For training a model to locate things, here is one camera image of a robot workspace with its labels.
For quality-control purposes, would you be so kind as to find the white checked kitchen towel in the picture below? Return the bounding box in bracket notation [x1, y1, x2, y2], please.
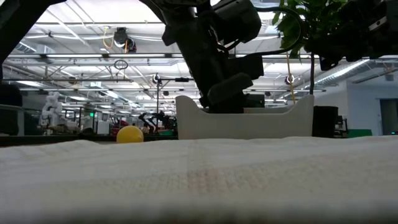
[0, 134, 398, 224]

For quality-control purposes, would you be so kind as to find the grey plastic tupperware container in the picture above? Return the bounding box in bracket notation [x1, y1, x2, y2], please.
[175, 94, 315, 141]

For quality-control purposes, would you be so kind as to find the red background equipment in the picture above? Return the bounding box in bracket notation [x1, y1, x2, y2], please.
[109, 116, 130, 133]

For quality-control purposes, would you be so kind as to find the black camera rig frame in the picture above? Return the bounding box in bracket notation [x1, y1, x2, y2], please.
[155, 77, 195, 126]

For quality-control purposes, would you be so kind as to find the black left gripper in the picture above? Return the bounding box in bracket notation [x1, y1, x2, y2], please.
[178, 30, 265, 114]

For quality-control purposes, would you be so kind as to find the white background cabinet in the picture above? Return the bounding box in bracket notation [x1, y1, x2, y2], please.
[96, 120, 111, 136]

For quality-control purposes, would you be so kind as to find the black background monitor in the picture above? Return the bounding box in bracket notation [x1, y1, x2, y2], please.
[245, 94, 266, 109]

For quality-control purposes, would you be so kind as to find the yellow toy lemon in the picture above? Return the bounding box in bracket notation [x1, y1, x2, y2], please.
[116, 124, 145, 144]

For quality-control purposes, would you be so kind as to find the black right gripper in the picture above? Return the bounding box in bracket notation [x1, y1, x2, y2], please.
[307, 8, 374, 71]

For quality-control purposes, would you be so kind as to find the green leafy plant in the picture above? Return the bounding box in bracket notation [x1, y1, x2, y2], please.
[271, 0, 351, 96]

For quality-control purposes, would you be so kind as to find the green background panel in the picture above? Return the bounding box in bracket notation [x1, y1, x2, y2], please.
[347, 128, 373, 139]

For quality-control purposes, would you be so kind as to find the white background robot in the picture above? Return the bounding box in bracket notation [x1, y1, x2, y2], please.
[39, 91, 63, 127]

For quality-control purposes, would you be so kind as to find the silver ventilation duct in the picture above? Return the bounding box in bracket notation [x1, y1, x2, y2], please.
[313, 58, 371, 88]

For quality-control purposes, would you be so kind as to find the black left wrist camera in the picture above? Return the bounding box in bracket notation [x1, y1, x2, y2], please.
[213, 0, 262, 45]

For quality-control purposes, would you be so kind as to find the black plant pot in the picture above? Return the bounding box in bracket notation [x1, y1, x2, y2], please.
[312, 105, 340, 139]

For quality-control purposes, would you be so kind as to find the black background equipment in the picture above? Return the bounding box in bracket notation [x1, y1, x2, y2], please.
[335, 115, 349, 138]

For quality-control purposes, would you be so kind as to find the large ceiling cable reel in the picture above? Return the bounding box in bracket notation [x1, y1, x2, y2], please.
[112, 27, 138, 54]

